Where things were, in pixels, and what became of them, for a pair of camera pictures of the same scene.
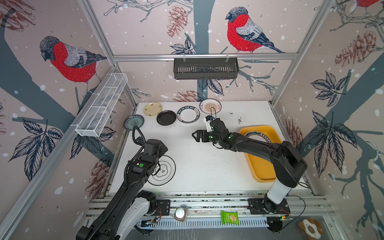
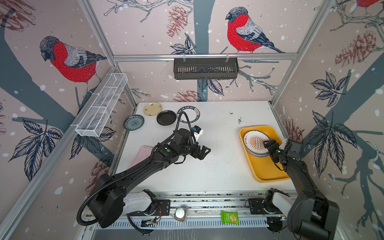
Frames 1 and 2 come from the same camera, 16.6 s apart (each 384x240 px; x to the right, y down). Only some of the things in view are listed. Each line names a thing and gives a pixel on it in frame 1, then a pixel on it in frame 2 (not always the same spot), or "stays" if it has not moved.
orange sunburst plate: x=206 y=105 to x=254 y=140
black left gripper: x=162 y=151 to x=201 y=155
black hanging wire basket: x=203 y=69 stays
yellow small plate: x=152 y=108 stays
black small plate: x=166 y=117 stays
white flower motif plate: x=164 y=172 to x=261 y=155
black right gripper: x=198 y=137 to x=275 y=145
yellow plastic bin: x=263 y=170 stays
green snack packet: x=229 y=217 stays
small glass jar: x=179 y=214 stays
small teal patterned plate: x=137 y=120 stays
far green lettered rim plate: x=188 y=114 stays
